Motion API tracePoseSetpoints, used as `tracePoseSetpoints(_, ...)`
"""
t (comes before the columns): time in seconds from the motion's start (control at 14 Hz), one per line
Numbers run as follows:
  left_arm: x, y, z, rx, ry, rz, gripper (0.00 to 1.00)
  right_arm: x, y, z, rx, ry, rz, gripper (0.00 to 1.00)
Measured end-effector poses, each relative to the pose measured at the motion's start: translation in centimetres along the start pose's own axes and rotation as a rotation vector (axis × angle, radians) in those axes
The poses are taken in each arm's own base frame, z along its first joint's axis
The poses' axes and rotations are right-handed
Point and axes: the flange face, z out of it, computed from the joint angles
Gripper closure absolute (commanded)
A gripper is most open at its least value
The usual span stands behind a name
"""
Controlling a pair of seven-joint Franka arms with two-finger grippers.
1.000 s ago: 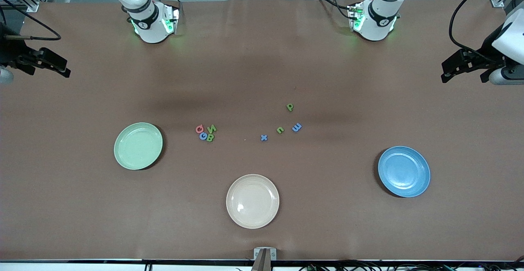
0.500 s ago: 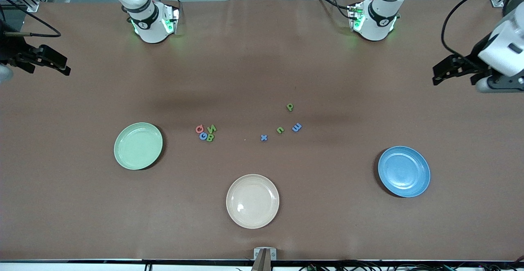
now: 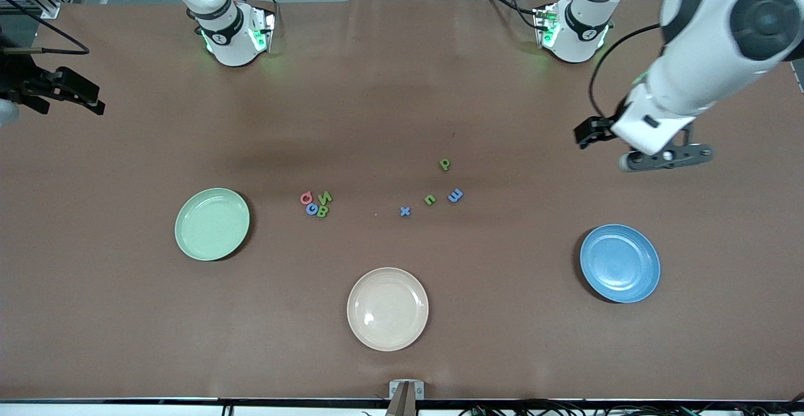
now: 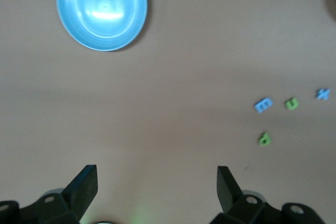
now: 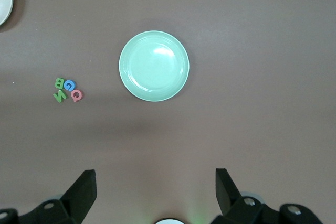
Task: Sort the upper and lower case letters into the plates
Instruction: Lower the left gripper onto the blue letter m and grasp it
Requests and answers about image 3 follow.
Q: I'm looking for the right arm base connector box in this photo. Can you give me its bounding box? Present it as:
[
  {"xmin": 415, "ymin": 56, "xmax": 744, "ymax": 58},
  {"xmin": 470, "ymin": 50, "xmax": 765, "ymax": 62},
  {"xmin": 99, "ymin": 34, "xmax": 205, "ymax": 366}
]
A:
[{"xmin": 247, "ymin": 6, "xmax": 278, "ymax": 53}]

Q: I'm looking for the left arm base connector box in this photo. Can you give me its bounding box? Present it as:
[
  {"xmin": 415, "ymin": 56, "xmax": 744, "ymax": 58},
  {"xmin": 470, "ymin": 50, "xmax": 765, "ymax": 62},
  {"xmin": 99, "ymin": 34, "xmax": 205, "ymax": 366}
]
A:
[{"xmin": 533, "ymin": 4, "xmax": 561, "ymax": 50}]

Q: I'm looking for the blue plate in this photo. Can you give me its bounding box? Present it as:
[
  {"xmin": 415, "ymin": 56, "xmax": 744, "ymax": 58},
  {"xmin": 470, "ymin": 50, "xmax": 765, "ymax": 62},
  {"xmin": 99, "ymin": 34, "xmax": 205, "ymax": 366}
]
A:
[{"xmin": 579, "ymin": 224, "xmax": 661, "ymax": 304}]

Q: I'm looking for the green plate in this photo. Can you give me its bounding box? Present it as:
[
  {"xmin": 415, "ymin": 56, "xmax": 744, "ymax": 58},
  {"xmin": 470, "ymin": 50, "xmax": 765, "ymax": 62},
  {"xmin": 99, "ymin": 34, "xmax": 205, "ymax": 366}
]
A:
[{"xmin": 174, "ymin": 187, "xmax": 251, "ymax": 261}]

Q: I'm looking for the brown tablecloth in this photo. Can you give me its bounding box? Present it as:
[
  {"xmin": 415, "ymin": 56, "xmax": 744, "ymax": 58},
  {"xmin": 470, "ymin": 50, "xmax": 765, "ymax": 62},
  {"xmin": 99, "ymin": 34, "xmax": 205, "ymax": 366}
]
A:
[{"xmin": 0, "ymin": 0, "xmax": 804, "ymax": 401}]

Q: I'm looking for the beige plate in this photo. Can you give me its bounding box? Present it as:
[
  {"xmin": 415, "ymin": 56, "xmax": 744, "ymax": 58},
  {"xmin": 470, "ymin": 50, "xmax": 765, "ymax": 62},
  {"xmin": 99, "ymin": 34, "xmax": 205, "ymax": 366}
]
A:
[{"xmin": 347, "ymin": 267, "xmax": 430, "ymax": 352}]

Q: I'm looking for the silver mounting bracket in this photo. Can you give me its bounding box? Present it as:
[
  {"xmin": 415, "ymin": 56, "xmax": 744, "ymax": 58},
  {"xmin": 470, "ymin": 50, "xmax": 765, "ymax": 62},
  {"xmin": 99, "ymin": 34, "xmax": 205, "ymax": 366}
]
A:
[{"xmin": 388, "ymin": 380, "xmax": 425, "ymax": 400}]

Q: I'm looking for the tan camera pole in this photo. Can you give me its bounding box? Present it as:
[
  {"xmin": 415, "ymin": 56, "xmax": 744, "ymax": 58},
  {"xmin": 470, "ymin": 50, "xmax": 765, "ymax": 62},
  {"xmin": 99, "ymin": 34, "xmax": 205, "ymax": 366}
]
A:
[{"xmin": 384, "ymin": 383, "xmax": 420, "ymax": 416}]

